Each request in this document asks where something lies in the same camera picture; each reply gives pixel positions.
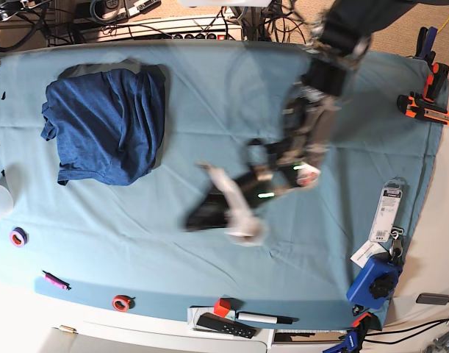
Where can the blue box black knob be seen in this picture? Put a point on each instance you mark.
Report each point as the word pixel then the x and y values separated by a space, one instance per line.
pixel 376 281

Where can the grey blister package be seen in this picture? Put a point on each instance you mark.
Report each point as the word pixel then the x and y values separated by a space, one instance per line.
pixel 386 211

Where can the pink marker pen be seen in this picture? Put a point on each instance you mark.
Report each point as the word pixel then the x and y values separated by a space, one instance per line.
pixel 55 281

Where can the keys with carabiner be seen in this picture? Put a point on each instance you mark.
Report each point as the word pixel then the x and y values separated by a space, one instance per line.
pixel 396 248

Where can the white black marker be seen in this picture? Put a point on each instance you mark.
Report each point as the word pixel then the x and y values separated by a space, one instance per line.
pixel 265 319

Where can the grey small device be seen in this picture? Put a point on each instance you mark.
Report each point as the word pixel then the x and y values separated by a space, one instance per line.
pixel 432 299

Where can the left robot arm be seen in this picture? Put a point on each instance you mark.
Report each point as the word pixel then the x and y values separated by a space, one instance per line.
pixel 339 41

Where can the light blue table cloth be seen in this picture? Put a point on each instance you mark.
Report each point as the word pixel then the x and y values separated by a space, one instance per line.
pixel 105 240

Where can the blue black clamp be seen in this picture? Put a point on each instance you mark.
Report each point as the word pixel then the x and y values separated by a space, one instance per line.
pixel 425 41

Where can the red cube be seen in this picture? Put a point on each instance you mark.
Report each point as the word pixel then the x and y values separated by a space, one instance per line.
pixel 222 308

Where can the orange black upright clamp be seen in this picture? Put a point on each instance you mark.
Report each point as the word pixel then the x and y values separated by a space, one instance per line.
pixel 435 81

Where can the purple tape roll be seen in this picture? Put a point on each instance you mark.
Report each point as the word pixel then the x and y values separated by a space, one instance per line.
pixel 18 237

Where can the blue spring clamp bottom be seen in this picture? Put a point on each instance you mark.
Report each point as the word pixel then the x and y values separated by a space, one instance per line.
pixel 353 340

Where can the blue t-shirt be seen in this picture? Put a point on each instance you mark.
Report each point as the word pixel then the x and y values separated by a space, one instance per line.
pixel 108 125

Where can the black remote control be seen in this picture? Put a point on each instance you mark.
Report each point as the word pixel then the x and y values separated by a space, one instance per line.
pixel 223 325

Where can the white paper card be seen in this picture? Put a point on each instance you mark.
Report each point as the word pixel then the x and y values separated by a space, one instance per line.
pixel 365 252

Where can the red tape roll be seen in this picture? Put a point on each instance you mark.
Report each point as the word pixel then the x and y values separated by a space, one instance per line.
pixel 123 303

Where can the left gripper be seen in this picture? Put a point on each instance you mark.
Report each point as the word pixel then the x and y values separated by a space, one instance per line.
pixel 230 204

